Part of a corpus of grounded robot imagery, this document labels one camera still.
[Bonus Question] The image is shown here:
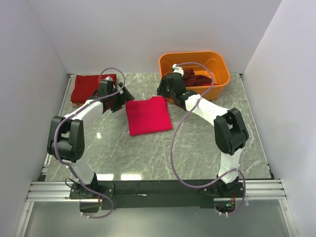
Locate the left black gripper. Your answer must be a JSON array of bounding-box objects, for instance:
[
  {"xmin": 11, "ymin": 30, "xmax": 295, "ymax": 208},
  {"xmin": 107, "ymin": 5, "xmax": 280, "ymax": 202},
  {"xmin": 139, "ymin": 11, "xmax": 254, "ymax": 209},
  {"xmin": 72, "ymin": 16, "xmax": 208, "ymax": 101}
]
[{"xmin": 109, "ymin": 82, "xmax": 134, "ymax": 113}]

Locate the pink t shirt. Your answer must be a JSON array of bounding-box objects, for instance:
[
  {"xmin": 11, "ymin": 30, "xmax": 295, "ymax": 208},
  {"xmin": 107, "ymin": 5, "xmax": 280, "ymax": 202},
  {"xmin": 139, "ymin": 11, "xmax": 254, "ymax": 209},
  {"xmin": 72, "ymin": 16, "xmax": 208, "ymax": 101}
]
[{"xmin": 125, "ymin": 96, "xmax": 172, "ymax": 136}]

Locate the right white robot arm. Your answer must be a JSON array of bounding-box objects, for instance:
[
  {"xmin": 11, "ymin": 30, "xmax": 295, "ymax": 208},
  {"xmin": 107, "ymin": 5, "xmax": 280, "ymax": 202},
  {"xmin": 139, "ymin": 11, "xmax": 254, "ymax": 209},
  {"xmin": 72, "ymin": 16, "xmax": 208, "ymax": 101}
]
[{"xmin": 157, "ymin": 73, "xmax": 249, "ymax": 197}]

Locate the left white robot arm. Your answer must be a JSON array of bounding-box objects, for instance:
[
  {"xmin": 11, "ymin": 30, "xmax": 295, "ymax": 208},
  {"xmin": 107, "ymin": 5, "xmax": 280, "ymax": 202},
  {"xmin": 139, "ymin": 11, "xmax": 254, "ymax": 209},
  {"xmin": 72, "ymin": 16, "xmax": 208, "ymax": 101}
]
[{"xmin": 47, "ymin": 77, "xmax": 134, "ymax": 198}]

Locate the dark maroon t shirt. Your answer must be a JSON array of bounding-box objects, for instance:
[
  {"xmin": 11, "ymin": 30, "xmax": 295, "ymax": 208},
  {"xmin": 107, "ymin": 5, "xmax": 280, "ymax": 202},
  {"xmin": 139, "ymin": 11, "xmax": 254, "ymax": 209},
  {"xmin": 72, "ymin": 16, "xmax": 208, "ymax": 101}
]
[{"xmin": 182, "ymin": 69, "xmax": 212, "ymax": 87}]

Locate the folded red t shirt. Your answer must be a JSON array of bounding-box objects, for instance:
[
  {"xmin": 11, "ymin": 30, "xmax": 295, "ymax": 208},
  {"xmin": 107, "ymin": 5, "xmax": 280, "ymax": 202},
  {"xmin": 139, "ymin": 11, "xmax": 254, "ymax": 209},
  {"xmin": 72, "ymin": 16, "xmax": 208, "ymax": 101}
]
[{"xmin": 70, "ymin": 74, "xmax": 117, "ymax": 104}]

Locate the black base beam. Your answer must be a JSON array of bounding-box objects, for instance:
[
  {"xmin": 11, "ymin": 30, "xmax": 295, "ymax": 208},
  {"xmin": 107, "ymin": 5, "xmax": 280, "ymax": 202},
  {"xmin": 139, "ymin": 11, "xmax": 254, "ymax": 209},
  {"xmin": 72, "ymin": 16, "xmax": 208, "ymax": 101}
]
[{"xmin": 69, "ymin": 180, "xmax": 245, "ymax": 212}]

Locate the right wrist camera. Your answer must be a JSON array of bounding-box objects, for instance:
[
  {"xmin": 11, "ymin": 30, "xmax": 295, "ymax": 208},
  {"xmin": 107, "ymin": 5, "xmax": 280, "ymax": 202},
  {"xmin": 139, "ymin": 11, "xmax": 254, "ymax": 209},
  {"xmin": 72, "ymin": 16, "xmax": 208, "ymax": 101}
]
[{"xmin": 171, "ymin": 64, "xmax": 184, "ymax": 77}]

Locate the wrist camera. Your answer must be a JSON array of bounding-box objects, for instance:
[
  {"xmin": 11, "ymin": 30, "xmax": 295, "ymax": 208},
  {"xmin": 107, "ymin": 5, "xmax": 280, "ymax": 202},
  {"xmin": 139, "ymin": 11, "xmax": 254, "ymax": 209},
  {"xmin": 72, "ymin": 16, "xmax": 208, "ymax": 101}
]
[
  {"xmin": 98, "ymin": 76, "xmax": 115, "ymax": 83},
  {"xmin": 171, "ymin": 64, "xmax": 184, "ymax": 77}
]

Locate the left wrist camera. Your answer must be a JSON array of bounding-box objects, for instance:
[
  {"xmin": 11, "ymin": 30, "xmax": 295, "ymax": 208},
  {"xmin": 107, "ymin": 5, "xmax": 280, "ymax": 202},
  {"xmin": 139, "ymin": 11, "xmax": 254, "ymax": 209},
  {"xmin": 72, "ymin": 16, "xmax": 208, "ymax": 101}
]
[{"xmin": 98, "ymin": 76, "xmax": 115, "ymax": 83}]

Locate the aluminium frame rail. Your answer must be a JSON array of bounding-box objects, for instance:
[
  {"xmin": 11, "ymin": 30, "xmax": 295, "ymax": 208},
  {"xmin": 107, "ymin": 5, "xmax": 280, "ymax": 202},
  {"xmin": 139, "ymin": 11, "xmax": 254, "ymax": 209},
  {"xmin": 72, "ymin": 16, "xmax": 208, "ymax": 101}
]
[{"xmin": 14, "ymin": 73, "xmax": 76, "ymax": 237}]

